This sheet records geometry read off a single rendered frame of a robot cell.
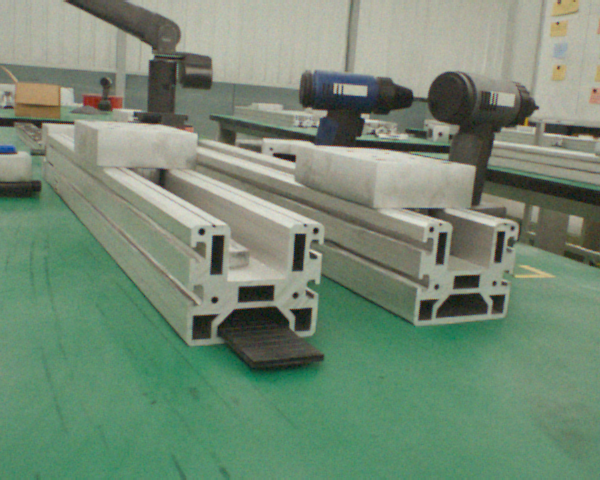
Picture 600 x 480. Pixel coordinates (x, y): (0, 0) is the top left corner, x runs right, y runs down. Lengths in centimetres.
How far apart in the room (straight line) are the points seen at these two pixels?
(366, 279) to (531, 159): 188
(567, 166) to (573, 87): 192
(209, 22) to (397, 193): 1209
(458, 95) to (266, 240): 33
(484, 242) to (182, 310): 27
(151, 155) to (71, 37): 1151
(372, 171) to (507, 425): 27
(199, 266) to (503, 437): 22
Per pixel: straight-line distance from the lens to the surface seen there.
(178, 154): 79
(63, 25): 1230
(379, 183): 61
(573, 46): 430
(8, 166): 108
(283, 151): 124
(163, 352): 48
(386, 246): 60
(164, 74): 144
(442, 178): 64
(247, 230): 57
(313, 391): 43
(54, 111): 343
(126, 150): 78
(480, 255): 61
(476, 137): 83
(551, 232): 334
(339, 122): 106
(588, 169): 229
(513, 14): 940
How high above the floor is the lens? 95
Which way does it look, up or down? 11 degrees down
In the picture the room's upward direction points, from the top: 5 degrees clockwise
